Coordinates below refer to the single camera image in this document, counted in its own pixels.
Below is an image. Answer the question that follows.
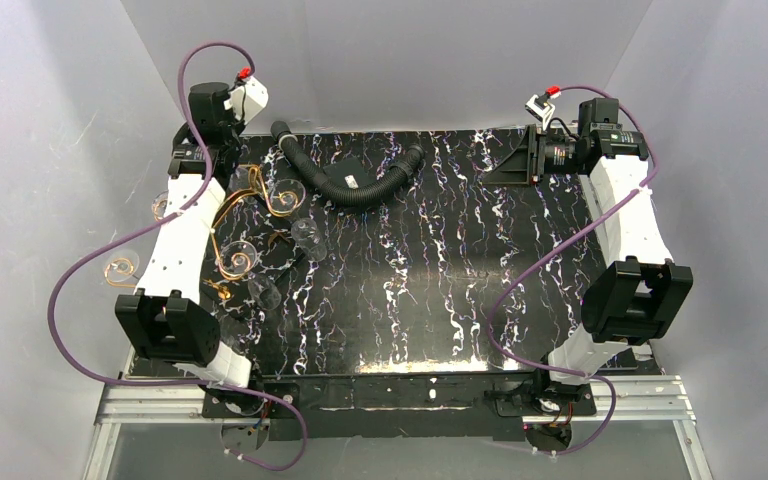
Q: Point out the clear tumbler glass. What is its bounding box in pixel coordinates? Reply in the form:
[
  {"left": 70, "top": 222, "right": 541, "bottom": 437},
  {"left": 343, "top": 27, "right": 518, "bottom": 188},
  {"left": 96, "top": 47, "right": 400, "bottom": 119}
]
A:
[{"left": 267, "top": 179, "right": 327, "bottom": 262}]

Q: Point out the clear stemmed wine glass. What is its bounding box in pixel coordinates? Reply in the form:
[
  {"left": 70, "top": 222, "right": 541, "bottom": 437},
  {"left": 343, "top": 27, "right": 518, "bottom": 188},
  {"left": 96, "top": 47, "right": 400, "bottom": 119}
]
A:
[{"left": 103, "top": 249, "right": 140, "bottom": 289}]

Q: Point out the tall clear flute front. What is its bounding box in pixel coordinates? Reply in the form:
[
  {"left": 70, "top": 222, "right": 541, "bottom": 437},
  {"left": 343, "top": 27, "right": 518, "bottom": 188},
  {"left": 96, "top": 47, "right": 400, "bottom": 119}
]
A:
[{"left": 247, "top": 273, "right": 282, "bottom": 311}]

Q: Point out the tall clear flute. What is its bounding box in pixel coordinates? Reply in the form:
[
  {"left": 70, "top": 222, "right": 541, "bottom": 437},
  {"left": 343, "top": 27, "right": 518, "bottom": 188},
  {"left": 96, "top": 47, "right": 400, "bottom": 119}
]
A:
[
  {"left": 228, "top": 164, "right": 261, "bottom": 197},
  {"left": 247, "top": 273, "right": 282, "bottom": 311}
]

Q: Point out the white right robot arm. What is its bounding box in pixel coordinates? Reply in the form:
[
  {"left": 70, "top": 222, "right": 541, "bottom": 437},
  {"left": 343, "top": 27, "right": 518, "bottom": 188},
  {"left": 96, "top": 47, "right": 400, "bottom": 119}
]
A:
[{"left": 487, "top": 123, "right": 694, "bottom": 386}]

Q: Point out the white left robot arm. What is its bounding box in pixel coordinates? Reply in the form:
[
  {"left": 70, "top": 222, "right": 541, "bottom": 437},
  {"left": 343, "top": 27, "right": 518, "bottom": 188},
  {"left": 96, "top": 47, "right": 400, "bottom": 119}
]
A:
[{"left": 115, "top": 77, "right": 268, "bottom": 388}]

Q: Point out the black marble rack base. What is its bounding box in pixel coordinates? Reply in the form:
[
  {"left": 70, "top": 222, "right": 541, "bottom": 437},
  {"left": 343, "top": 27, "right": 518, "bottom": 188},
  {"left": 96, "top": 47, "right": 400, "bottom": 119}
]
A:
[{"left": 199, "top": 197, "right": 306, "bottom": 319}]

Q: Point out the black box with label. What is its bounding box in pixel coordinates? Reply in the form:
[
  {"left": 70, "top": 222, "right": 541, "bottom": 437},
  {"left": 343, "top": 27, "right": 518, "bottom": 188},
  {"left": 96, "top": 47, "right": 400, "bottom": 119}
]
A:
[{"left": 323, "top": 156, "right": 374, "bottom": 190}]

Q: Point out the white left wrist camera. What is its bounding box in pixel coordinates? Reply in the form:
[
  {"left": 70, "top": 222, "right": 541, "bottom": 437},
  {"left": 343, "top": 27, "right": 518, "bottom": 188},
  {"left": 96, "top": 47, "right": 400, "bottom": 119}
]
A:
[{"left": 224, "top": 67, "right": 269, "bottom": 127}]

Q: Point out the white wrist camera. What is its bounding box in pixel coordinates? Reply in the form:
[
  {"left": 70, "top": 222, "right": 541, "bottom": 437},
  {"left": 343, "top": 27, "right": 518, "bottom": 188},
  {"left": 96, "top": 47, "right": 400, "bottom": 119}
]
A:
[
  {"left": 525, "top": 85, "right": 561, "bottom": 130},
  {"left": 224, "top": 67, "right": 269, "bottom": 127}
]

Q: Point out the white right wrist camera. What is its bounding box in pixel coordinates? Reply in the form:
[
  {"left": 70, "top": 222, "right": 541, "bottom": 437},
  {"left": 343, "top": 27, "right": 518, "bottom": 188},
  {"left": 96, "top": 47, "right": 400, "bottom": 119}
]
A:
[{"left": 525, "top": 85, "right": 561, "bottom": 130}]

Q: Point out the black corrugated hose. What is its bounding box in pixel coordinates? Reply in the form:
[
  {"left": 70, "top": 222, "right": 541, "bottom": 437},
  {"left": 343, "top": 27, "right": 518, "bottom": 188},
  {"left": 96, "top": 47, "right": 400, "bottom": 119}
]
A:
[{"left": 269, "top": 120, "right": 428, "bottom": 208}]

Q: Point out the gold wire glass rack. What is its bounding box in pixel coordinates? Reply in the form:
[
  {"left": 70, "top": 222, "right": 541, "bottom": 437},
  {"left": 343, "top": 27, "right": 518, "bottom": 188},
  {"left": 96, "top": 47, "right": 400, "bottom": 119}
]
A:
[{"left": 103, "top": 164, "right": 305, "bottom": 313}]

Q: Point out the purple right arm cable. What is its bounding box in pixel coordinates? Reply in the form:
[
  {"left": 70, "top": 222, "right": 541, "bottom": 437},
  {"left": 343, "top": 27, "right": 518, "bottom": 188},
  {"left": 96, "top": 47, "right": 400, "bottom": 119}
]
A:
[{"left": 487, "top": 84, "right": 661, "bottom": 457}]

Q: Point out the aluminium frame rail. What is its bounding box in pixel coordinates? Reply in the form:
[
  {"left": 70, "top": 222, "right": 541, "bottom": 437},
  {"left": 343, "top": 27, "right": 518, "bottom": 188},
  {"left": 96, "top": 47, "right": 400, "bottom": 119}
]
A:
[{"left": 608, "top": 375, "right": 696, "bottom": 421}]

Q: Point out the black front mounting rail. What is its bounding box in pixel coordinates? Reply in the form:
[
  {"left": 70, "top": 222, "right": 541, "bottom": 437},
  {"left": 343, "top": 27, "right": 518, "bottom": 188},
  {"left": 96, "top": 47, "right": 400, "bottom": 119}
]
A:
[{"left": 256, "top": 372, "right": 548, "bottom": 440}]

